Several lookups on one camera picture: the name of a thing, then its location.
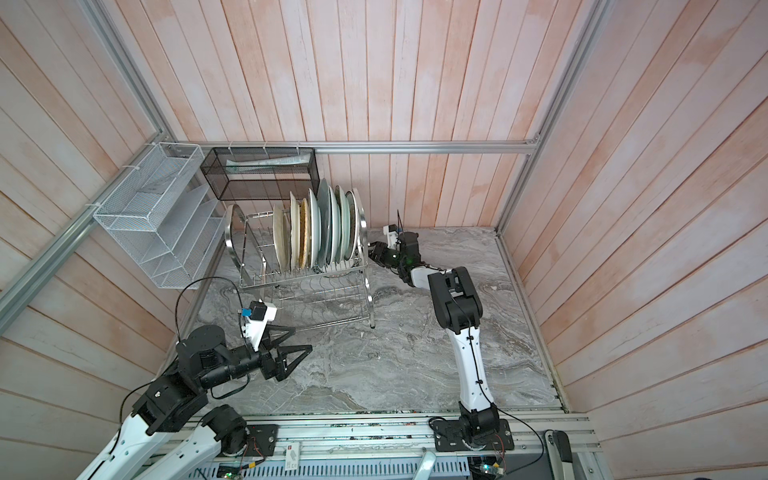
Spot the light blue flower plate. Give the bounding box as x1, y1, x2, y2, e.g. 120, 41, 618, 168
345, 190, 359, 260

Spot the white green clover plate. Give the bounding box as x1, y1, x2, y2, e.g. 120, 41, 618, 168
336, 185, 352, 261

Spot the large teal plate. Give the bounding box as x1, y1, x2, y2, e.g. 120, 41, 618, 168
317, 179, 340, 267

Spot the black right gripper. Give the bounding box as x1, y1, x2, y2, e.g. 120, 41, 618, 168
361, 242, 406, 270

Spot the white wire mesh shelf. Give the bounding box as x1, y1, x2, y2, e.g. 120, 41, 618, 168
95, 143, 224, 290

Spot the cream floral plate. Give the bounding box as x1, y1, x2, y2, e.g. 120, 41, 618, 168
290, 193, 301, 271

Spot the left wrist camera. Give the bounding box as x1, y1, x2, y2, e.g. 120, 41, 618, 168
240, 300, 277, 351

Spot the orange sunburst plate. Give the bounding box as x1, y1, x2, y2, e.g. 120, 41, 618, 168
351, 188, 368, 258
309, 189, 322, 268

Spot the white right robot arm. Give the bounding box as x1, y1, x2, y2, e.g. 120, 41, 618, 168
368, 224, 501, 447

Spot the aluminium front rail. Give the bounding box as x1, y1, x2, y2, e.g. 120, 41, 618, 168
140, 410, 612, 479

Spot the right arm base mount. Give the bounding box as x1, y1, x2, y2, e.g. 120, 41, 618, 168
428, 416, 514, 452

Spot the black round plate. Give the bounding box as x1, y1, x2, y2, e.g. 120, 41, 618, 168
273, 206, 290, 272

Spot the yellow woven coaster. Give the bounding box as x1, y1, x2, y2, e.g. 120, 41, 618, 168
299, 198, 311, 269

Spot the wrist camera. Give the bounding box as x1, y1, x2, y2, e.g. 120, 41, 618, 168
383, 224, 400, 249
240, 300, 277, 351

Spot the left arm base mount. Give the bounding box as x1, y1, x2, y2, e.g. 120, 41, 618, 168
198, 423, 279, 458

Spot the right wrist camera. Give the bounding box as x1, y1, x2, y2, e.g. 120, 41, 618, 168
383, 224, 400, 249

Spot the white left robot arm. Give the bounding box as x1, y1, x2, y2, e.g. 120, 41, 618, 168
79, 325, 313, 479

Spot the black mesh wall basket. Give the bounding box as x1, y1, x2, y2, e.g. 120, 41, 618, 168
201, 146, 320, 201

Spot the green rim lettered plate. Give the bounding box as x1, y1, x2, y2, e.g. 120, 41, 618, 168
325, 259, 359, 274

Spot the stainless steel dish rack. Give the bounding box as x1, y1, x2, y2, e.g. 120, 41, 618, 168
224, 200, 376, 330

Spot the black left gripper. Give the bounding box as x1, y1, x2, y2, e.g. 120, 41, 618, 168
201, 324, 313, 389

